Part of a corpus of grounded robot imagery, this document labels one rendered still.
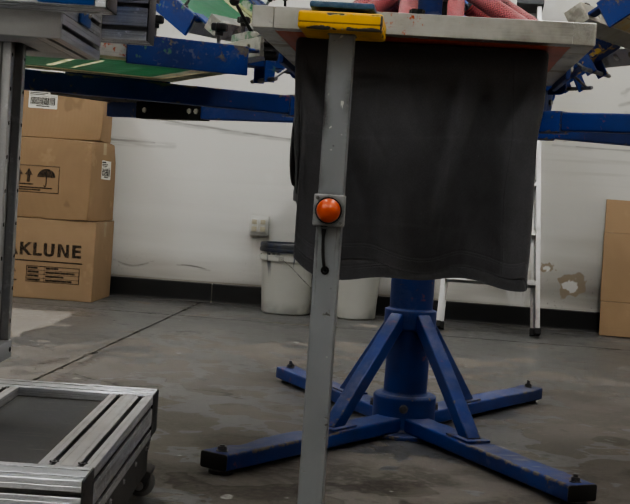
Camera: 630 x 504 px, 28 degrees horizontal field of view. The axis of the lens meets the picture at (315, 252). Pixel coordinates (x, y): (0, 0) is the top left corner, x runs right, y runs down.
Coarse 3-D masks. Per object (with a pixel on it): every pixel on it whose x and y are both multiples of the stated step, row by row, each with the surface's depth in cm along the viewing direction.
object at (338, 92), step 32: (320, 32) 195; (352, 32) 192; (384, 32) 199; (352, 64) 196; (320, 160) 196; (320, 192) 196; (320, 224) 195; (320, 256) 197; (320, 288) 197; (320, 320) 197; (320, 352) 198; (320, 384) 198; (320, 416) 198; (320, 448) 198; (320, 480) 199
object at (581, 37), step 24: (264, 24) 215; (288, 24) 215; (408, 24) 213; (432, 24) 213; (456, 24) 212; (480, 24) 212; (504, 24) 211; (528, 24) 211; (552, 24) 211; (576, 24) 210; (288, 48) 246; (576, 48) 215; (552, 72) 258
